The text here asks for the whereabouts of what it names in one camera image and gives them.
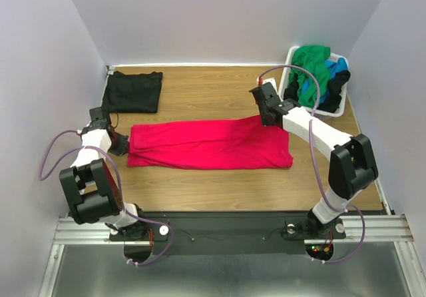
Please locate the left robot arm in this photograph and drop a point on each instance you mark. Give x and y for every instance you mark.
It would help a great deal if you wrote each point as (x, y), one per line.
(91, 192)

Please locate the blue t shirt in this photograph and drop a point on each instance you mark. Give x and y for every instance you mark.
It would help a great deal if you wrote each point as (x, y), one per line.
(334, 68)

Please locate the white plastic laundry basket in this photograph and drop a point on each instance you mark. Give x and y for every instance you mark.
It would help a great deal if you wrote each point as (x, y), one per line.
(323, 115)

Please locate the pink t shirt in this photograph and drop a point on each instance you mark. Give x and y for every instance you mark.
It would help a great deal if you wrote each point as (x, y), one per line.
(229, 144)

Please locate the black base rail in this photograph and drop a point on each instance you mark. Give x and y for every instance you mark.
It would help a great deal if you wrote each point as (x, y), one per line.
(250, 232)

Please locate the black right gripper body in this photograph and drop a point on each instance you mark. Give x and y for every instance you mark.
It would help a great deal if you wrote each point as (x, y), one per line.
(266, 118)

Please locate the folded black t shirt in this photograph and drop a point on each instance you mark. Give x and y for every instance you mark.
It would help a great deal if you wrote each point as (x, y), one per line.
(132, 93)

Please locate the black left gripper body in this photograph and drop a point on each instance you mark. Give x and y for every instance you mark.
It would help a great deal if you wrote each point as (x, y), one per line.
(120, 145)

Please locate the black t shirt in basket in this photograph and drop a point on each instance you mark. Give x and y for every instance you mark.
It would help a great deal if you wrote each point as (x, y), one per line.
(331, 99)

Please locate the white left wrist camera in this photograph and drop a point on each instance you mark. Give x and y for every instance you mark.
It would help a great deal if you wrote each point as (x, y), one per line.
(271, 81)

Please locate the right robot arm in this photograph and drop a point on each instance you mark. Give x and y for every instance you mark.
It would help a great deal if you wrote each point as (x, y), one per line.
(352, 165)

